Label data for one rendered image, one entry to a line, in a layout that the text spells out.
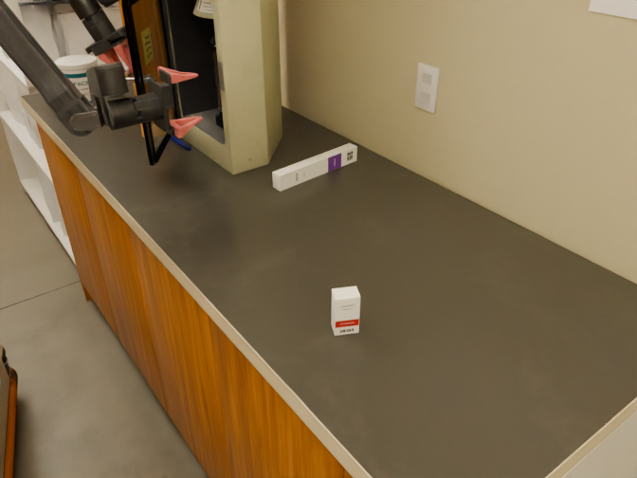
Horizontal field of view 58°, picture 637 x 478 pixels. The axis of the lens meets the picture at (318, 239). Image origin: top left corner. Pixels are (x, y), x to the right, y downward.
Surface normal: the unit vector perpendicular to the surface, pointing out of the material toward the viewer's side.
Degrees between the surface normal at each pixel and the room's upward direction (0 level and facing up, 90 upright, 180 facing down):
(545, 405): 0
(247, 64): 90
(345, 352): 1
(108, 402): 0
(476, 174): 90
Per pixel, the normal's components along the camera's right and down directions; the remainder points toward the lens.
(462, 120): -0.80, 0.33
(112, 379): 0.00, -0.84
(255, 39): 0.60, 0.43
